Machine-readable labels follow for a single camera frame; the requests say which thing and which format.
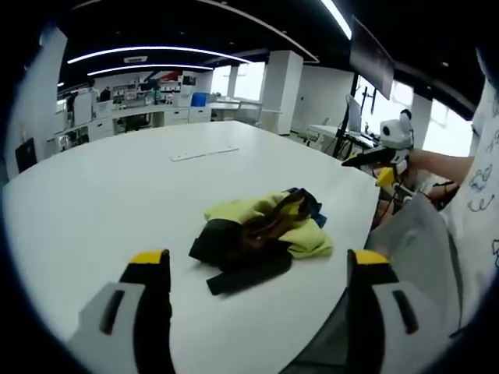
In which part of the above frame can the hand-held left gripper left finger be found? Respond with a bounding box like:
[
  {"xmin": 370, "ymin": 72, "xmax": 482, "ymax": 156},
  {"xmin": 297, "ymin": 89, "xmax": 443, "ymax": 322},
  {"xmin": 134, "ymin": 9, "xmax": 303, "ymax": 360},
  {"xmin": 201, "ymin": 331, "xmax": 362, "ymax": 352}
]
[{"xmin": 68, "ymin": 249, "xmax": 175, "ymax": 374}]

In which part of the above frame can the yellow-green and black garment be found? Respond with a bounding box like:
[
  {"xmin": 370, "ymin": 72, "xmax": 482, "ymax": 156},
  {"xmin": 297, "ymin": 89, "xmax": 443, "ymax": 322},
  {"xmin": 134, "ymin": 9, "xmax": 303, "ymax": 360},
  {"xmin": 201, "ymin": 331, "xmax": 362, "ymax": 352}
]
[{"xmin": 189, "ymin": 187, "xmax": 336, "ymax": 298}]

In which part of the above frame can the black office chair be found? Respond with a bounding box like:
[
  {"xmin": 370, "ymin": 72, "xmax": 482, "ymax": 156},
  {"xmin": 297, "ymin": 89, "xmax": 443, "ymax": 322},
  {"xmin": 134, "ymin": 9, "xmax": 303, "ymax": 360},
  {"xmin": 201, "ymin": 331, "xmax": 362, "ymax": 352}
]
[{"xmin": 14, "ymin": 137, "xmax": 39, "ymax": 174}]

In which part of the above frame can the person in white shirt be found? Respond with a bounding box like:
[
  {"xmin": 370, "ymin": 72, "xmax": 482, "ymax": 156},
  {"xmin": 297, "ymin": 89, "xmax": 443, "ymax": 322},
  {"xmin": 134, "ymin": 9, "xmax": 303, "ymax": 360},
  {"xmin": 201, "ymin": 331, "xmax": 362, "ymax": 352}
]
[{"xmin": 439, "ymin": 46, "xmax": 499, "ymax": 340}]

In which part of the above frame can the dark grey mesh chair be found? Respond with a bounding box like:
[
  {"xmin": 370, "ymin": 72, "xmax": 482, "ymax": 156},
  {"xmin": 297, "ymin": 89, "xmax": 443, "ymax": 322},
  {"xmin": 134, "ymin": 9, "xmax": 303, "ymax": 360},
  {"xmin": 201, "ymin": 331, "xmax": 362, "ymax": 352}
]
[{"xmin": 286, "ymin": 288, "xmax": 354, "ymax": 374}]

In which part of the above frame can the black hanging screen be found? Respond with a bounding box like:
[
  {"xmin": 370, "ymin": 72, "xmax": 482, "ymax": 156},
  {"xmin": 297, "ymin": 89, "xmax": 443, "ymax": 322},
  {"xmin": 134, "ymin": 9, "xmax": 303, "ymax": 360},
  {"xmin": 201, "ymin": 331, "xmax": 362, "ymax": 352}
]
[{"xmin": 349, "ymin": 14, "xmax": 396, "ymax": 101}]

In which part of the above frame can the white counter with drawers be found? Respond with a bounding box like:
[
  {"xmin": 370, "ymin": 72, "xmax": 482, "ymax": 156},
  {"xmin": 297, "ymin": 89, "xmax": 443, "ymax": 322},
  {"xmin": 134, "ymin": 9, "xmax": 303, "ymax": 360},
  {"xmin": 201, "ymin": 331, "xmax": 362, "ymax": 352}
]
[{"xmin": 87, "ymin": 104, "xmax": 214, "ymax": 138}]

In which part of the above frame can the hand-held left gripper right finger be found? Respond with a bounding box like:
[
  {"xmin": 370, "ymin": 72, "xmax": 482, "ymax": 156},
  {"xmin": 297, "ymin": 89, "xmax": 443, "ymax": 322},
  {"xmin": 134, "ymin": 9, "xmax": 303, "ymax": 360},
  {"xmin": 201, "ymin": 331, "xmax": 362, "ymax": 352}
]
[{"xmin": 345, "ymin": 249, "xmax": 465, "ymax": 374}]

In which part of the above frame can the white table cable cover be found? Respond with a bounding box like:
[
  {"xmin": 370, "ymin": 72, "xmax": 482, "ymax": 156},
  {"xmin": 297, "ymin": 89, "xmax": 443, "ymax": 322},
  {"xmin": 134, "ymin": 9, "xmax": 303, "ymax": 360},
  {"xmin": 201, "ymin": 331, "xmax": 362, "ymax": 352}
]
[{"xmin": 169, "ymin": 146, "xmax": 240, "ymax": 162}]

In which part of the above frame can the blue storage box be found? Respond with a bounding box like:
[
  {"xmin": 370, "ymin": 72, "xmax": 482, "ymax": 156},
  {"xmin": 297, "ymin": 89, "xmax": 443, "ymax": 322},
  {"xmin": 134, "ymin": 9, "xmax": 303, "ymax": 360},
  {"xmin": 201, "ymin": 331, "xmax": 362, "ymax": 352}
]
[{"xmin": 190, "ymin": 91, "xmax": 212, "ymax": 108}]

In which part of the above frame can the long ceiling light strip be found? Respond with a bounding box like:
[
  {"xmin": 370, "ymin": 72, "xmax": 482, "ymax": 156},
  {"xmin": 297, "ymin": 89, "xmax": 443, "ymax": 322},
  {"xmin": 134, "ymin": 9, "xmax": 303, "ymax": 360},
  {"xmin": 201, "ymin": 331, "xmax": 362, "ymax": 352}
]
[{"xmin": 66, "ymin": 45, "xmax": 251, "ymax": 65}]

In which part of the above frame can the white laptop on stand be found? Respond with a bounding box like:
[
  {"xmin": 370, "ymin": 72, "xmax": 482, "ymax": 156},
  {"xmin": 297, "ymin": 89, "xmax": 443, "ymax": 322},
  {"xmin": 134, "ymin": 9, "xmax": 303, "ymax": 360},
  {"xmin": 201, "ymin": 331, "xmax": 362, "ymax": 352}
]
[{"xmin": 345, "ymin": 94, "xmax": 364, "ymax": 134}]

